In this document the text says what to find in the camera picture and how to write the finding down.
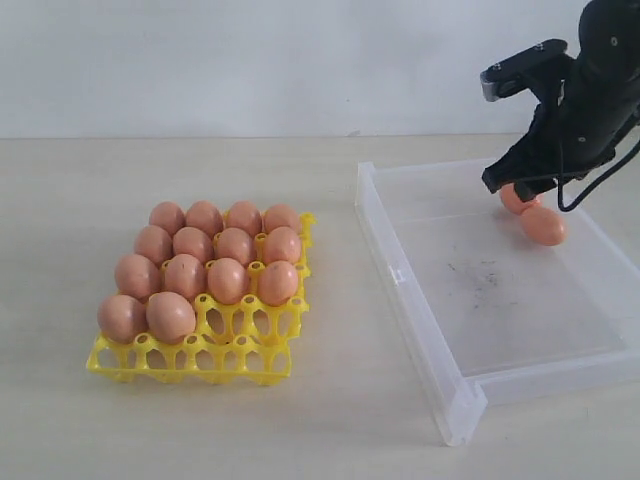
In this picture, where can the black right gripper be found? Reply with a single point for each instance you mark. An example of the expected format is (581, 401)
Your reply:
(568, 138)

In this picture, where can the brown egg placed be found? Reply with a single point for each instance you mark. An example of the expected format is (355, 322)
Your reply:
(206, 217)
(168, 216)
(281, 215)
(246, 216)

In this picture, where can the brown egg with line mark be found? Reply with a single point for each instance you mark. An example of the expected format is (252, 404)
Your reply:
(237, 244)

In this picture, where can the brown egg cluster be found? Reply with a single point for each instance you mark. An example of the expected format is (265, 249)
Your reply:
(154, 243)

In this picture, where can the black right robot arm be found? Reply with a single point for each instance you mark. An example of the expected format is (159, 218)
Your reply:
(608, 63)

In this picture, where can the clear plastic bin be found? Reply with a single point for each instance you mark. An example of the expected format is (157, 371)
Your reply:
(489, 317)

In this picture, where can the yellow plastic egg tray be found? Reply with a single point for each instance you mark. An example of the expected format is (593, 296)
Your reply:
(248, 339)

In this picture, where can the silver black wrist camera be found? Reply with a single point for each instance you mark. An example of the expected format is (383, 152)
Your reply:
(541, 69)

